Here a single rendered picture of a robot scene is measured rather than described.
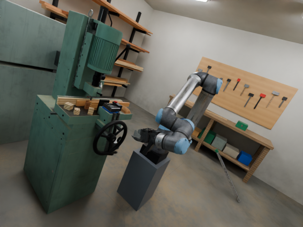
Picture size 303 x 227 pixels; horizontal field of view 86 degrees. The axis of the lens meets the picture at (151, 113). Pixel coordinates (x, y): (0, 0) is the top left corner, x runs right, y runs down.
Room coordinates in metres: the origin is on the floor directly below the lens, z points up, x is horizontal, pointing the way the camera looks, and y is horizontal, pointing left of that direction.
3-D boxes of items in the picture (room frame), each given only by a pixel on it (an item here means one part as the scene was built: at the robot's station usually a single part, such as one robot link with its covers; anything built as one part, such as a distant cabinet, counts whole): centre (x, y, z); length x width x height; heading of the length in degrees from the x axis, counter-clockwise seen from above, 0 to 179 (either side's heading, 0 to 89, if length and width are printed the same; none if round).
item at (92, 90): (1.22, 0.50, 1.03); 0.14 x 0.07 x 0.09; 58
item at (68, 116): (1.21, 0.36, 0.87); 0.61 x 0.30 x 0.06; 148
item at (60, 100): (1.28, 0.47, 0.92); 0.60 x 0.02 x 0.05; 148
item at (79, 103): (1.36, 0.40, 0.92); 0.56 x 0.02 x 0.04; 148
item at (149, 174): (1.49, -0.18, 0.27); 0.30 x 0.30 x 0.55; 63
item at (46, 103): (1.28, 0.59, 0.76); 0.57 x 0.45 x 0.09; 58
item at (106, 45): (1.21, 0.49, 1.35); 0.18 x 0.18 x 0.31
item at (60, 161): (1.27, 0.59, 0.35); 0.58 x 0.45 x 0.71; 58
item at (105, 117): (1.16, 0.29, 0.91); 0.15 x 0.14 x 0.09; 148
